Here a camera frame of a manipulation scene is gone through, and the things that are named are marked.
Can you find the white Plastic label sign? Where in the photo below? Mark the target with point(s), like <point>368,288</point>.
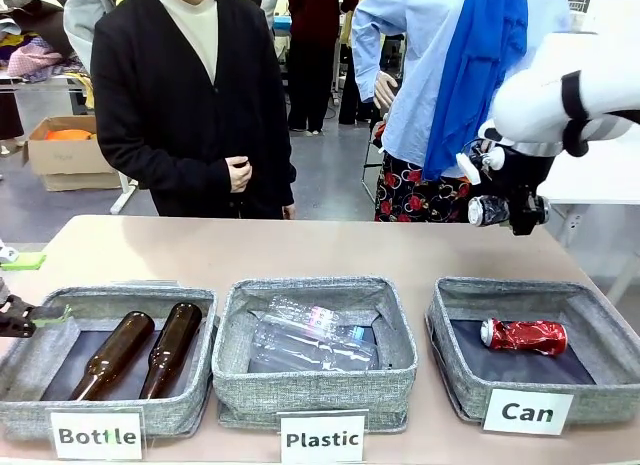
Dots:
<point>322,439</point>

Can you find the grey fabric basket bottle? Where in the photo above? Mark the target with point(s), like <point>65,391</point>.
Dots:
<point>30,410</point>

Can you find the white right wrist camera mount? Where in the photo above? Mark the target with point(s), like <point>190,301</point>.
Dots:
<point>470,166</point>

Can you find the orange cloth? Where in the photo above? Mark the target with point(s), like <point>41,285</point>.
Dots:
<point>67,134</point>

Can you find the crushed black can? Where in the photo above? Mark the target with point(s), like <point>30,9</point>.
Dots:
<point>487,210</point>

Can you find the clear plastic bottle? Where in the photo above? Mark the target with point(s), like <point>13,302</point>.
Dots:
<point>310,345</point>

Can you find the light blue mannequin shirt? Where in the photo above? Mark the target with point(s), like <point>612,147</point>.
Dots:
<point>400,60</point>

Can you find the person in black cardigan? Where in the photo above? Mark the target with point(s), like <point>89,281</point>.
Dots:
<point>165,110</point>

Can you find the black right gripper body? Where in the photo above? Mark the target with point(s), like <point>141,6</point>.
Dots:
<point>525,172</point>

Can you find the brown glass bottle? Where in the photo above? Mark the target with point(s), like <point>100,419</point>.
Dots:
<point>117,350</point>
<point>172,345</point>

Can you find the clear plastic wrap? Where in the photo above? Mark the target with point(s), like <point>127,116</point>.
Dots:
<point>325,316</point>

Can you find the person's left hand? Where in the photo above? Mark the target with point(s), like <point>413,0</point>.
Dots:
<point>240,175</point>

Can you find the person in grey jacket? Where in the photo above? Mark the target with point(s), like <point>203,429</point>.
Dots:
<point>85,20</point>

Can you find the cardboard box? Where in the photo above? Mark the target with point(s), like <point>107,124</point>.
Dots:
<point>70,160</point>

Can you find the white Can label sign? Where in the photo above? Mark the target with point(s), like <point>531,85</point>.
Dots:
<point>527,412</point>

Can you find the white Bottle label sign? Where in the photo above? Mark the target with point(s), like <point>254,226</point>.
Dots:
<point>97,435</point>

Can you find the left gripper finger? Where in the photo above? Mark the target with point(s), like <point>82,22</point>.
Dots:
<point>20,317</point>
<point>27,261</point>

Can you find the grey fabric basket plastic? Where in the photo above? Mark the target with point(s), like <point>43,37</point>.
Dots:
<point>310,390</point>

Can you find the crushed red can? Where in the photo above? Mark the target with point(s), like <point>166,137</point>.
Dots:
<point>530,337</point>

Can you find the mannequin right hand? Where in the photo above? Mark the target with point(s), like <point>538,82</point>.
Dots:
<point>384,91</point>

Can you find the person in dark red top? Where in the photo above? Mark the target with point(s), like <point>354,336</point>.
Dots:
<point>310,45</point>

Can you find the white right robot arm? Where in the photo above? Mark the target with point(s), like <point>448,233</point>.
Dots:
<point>535,100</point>

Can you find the black floral skirt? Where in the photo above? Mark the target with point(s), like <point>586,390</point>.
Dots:
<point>415,195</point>

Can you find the grey fabric basket can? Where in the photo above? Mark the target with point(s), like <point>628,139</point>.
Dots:
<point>450,375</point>

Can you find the blue scarf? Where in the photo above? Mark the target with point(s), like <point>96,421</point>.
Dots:
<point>475,45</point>

